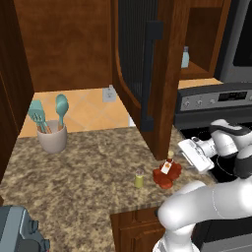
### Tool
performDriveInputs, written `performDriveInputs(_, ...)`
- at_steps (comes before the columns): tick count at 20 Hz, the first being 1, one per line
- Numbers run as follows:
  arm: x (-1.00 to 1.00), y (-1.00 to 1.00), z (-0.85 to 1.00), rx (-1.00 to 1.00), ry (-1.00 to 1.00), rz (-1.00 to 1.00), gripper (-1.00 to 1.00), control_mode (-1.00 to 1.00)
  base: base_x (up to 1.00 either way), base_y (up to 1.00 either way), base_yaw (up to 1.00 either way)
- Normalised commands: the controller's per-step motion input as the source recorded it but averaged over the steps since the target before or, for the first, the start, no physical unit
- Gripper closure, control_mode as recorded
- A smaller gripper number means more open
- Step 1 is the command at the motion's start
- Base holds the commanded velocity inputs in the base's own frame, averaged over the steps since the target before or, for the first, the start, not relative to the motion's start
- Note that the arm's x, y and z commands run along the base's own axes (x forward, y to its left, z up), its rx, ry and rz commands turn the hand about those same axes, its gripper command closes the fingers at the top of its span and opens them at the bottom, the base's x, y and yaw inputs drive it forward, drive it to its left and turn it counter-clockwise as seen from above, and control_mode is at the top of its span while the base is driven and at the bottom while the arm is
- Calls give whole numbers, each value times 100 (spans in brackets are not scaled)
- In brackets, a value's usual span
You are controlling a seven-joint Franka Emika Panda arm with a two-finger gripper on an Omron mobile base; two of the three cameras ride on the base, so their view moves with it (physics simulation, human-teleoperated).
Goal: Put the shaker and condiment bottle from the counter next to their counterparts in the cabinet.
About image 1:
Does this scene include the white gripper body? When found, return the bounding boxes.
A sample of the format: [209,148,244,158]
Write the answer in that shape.
[177,138,216,174]

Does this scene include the red condiment bottle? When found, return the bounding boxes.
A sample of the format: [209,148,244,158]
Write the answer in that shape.
[152,150,183,190]

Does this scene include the yellow-green shaker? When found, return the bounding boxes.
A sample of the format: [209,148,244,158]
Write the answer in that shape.
[134,167,146,190]

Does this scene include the wooden cabinet door glass panel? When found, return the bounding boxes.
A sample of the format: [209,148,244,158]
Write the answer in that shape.
[111,0,192,161]

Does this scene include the wooden base cabinet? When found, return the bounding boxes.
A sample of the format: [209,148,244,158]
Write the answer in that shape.
[109,206,167,252]

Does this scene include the pale blue bottle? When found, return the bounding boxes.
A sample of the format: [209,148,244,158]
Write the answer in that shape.
[180,45,191,69]

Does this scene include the black and steel stove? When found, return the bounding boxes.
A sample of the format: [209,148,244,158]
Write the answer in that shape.
[172,82,252,185]

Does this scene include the steel microwave oven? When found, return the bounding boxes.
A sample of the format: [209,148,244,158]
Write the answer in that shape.
[214,0,252,85]

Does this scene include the teal spoon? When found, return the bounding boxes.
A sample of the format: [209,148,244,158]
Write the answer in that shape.
[54,94,70,131]

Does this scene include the white utensil pot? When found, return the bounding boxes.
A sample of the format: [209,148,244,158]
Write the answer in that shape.
[36,119,69,155]

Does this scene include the teal spatula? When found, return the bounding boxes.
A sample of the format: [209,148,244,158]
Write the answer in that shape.
[27,99,47,134]

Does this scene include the grey-blue toaster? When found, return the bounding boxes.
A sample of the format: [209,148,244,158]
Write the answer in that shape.
[0,205,51,252]

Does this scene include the white wall outlet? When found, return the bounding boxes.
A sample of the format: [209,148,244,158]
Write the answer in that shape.
[127,115,137,128]

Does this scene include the black cabinet door handle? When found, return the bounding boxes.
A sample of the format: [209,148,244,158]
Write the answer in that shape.
[140,20,164,133]

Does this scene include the grey wall outlet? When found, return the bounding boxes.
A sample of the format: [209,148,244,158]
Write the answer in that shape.
[101,85,117,103]

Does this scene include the open wooden wall cabinet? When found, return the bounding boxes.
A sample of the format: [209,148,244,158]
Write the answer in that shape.
[178,0,232,81]

